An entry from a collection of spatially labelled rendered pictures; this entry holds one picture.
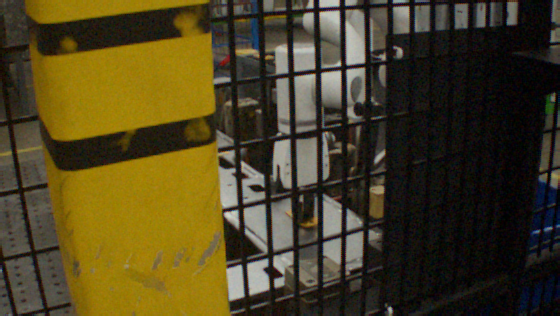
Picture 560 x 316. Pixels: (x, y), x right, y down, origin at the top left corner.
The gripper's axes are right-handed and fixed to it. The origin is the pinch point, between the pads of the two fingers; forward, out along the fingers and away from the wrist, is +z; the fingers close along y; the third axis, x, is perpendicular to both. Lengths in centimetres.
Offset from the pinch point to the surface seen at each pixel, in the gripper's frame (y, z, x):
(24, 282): 55, 33, -58
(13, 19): -4, 29, -793
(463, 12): -376, 21, -346
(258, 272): 16.8, 2.8, 14.2
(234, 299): 24.0, 2.8, 20.3
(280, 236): 7.1, 2.9, 3.9
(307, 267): 14.1, -3.2, 26.3
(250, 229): 10.6, 2.9, -1.9
